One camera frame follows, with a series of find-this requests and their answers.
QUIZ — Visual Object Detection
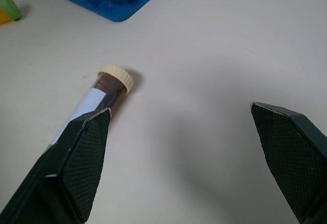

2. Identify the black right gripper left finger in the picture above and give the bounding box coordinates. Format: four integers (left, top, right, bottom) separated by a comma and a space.
0, 108, 112, 224

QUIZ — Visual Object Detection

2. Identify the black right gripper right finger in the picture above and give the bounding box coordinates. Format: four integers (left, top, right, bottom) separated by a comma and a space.
249, 102, 327, 224

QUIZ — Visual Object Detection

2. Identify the green capped tube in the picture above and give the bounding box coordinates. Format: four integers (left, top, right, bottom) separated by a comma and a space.
0, 0, 22, 26

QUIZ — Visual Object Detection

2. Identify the tube with cream cap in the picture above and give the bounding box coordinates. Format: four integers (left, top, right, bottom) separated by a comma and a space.
46, 63, 134, 155

